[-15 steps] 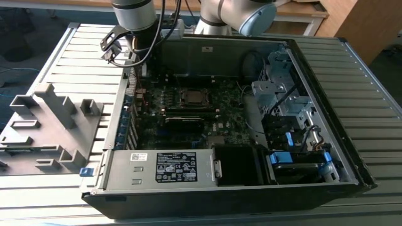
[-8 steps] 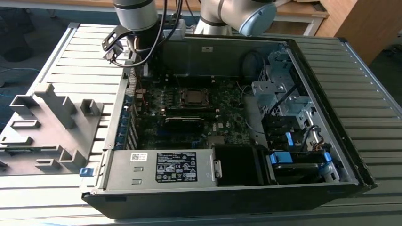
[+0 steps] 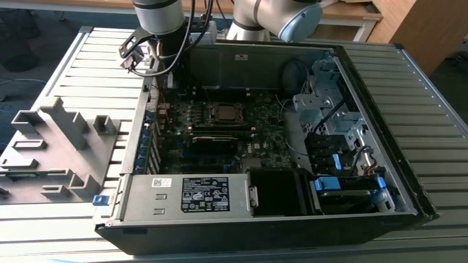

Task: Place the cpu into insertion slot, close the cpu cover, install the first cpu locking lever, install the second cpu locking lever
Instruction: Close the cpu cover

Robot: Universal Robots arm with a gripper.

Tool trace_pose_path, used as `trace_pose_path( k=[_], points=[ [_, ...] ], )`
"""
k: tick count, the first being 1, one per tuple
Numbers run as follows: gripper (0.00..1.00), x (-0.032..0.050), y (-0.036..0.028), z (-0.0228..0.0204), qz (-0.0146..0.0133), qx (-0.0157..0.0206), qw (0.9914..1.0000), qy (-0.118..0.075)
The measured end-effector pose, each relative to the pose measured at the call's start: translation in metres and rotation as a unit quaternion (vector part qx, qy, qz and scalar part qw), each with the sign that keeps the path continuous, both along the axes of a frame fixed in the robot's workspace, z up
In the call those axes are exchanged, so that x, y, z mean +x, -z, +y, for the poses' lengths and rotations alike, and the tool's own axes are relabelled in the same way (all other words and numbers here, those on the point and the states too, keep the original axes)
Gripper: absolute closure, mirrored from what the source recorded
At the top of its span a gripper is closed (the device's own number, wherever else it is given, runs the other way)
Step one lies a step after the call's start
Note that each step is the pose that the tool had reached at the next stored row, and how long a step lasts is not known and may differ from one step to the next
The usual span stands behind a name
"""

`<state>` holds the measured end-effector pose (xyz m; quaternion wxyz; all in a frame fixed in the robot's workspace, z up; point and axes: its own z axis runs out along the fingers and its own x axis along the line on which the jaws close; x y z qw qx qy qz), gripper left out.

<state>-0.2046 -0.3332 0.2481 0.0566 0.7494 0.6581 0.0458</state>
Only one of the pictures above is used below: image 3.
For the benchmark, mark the chipset heatsink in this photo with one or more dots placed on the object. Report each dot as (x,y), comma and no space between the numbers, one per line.
(249,163)

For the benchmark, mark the black office chair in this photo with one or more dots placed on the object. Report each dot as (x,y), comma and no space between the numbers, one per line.
(17,60)

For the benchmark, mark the grey parts rack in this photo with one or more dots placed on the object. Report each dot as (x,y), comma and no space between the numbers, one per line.
(73,164)

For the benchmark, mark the blue plastic clip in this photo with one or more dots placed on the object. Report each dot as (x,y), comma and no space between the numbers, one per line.
(336,162)

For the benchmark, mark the blue disk carrier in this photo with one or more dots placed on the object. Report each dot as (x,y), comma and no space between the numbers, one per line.
(327,183)

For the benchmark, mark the metal disk bay cage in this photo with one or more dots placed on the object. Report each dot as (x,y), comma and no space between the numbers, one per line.
(311,104)

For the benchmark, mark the green motherboard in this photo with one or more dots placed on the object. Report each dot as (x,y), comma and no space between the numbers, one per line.
(267,142)

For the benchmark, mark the black graphics card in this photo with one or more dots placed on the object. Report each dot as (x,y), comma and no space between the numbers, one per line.
(213,145)

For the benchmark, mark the black connector block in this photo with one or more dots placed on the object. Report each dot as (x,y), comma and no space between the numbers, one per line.
(317,148)

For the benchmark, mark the black hard disk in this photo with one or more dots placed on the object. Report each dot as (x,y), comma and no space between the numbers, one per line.
(343,201)

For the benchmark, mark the wooden cabinet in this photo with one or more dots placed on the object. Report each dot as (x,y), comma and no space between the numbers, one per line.
(431,27)

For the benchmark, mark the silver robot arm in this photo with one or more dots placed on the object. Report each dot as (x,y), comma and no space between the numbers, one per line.
(159,16)

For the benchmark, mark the wooden desk white frame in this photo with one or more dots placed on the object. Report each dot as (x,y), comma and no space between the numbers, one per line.
(351,16)

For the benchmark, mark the black PC case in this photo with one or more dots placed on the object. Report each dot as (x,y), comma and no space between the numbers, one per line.
(237,241)

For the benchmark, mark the rear expansion slot brackets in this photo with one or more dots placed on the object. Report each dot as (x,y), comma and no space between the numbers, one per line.
(145,142)

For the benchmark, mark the silver power supply unit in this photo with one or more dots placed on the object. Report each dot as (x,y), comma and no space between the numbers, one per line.
(145,200)

